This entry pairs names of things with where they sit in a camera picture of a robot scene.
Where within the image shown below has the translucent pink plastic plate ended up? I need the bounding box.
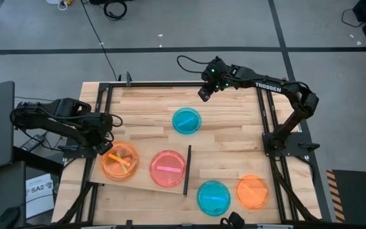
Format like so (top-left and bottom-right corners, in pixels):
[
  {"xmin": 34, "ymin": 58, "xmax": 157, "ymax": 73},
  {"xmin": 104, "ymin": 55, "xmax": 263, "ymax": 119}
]
[{"xmin": 149, "ymin": 149, "xmax": 187, "ymax": 188}]

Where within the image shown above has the black power adapter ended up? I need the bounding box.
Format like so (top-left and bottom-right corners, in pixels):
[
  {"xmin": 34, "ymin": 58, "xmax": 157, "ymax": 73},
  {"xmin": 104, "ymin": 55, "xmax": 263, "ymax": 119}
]
[{"xmin": 20, "ymin": 133, "xmax": 46, "ymax": 152}]

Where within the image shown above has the translucent blue plastic plate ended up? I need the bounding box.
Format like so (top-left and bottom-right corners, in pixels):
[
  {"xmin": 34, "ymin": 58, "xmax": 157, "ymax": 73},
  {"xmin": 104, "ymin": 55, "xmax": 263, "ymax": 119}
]
[
  {"xmin": 196, "ymin": 179, "xmax": 232, "ymax": 217},
  {"xmin": 172, "ymin": 107, "xmax": 203, "ymax": 135}
]

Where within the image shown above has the black computer mouse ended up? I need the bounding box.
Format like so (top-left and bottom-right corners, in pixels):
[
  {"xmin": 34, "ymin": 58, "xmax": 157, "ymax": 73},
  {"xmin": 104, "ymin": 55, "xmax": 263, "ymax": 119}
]
[{"xmin": 0, "ymin": 206, "xmax": 21, "ymax": 229}]

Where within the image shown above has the dark grey cabinet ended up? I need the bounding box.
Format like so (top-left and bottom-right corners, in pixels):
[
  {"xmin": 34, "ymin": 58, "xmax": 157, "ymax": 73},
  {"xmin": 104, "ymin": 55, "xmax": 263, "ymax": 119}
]
[{"xmin": 0, "ymin": 160, "xmax": 27, "ymax": 229}]

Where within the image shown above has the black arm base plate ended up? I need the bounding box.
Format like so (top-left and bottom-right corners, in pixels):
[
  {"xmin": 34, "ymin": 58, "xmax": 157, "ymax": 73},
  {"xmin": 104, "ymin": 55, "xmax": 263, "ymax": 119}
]
[
  {"xmin": 58, "ymin": 143, "xmax": 98, "ymax": 160},
  {"xmin": 262, "ymin": 131, "xmax": 321, "ymax": 158}
]

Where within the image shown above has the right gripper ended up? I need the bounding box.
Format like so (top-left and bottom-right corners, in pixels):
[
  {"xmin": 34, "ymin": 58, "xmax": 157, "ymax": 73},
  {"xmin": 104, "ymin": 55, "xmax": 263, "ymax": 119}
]
[{"xmin": 198, "ymin": 63, "xmax": 231, "ymax": 102}]

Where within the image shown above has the white SA2 label sheet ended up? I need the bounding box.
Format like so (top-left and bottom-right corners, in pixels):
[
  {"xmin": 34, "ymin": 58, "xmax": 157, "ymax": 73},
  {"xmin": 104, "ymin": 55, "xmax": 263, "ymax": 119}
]
[{"xmin": 25, "ymin": 173, "xmax": 56, "ymax": 220}]

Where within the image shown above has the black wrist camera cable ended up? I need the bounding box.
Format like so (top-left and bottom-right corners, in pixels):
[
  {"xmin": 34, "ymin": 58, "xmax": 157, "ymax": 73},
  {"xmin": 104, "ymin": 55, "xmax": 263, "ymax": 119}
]
[
  {"xmin": 108, "ymin": 113, "xmax": 124, "ymax": 128},
  {"xmin": 176, "ymin": 55, "xmax": 210, "ymax": 74}
]

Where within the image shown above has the wooden shelf with black legs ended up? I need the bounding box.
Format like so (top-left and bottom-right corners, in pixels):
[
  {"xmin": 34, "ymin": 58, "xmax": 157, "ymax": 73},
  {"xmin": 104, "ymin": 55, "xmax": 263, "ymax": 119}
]
[{"xmin": 89, "ymin": 144, "xmax": 193, "ymax": 197}]

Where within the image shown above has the white power strip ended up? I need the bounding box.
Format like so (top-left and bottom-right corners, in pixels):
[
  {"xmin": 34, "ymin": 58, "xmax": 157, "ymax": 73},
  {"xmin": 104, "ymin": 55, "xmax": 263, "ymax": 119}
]
[{"xmin": 45, "ymin": 0, "xmax": 76, "ymax": 11}]

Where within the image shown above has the black aluminium table frame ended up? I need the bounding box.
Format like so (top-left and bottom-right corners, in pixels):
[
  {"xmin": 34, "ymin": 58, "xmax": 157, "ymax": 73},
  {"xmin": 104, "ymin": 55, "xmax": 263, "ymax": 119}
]
[{"xmin": 55, "ymin": 80, "xmax": 323, "ymax": 229}]

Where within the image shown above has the long black floor cable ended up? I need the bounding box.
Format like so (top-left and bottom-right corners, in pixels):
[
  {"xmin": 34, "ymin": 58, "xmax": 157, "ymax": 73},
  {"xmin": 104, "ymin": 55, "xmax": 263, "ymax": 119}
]
[{"xmin": 80, "ymin": 0, "xmax": 122, "ymax": 83}]

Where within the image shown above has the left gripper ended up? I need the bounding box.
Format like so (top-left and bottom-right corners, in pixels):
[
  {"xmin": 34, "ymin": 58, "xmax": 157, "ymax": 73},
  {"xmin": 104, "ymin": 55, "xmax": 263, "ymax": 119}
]
[{"xmin": 89, "ymin": 118, "xmax": 114, "ymax": 156}]

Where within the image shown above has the translucent orange plastic plate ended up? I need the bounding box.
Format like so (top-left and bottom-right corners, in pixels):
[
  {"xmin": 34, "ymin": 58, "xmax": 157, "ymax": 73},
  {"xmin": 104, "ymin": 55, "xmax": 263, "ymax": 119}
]
[
  {"xmin": 235, "ymin": 174, "xmax": 270, "ymax": 211},
  {"xmin": 101, "ymin": 141, "xmax": 139, "ymax": 181}
]

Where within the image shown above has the coiled black cable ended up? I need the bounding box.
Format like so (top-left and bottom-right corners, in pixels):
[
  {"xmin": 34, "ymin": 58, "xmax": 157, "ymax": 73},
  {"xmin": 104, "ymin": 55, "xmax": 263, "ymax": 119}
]
[{"xmin": 102, "ymin": 0, "xmax": 128, "ymax": 22}]

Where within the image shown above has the black mat with hazard stripes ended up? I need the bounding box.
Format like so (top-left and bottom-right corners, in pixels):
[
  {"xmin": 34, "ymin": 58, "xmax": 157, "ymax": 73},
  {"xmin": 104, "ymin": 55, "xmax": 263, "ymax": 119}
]
[{"xmin": 325, "ymin": 169, "xmax": 366, "ymax": 223}]

